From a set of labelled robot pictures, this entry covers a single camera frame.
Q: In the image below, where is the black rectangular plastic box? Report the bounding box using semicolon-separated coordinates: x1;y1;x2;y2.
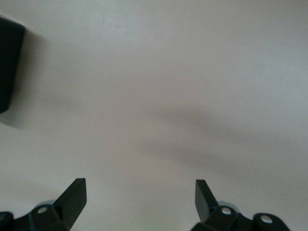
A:
0;15;26;115

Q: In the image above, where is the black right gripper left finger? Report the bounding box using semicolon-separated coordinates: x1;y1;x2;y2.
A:
0;178;88;231

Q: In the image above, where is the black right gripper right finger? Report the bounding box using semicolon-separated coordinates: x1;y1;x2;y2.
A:
191;179;291;231

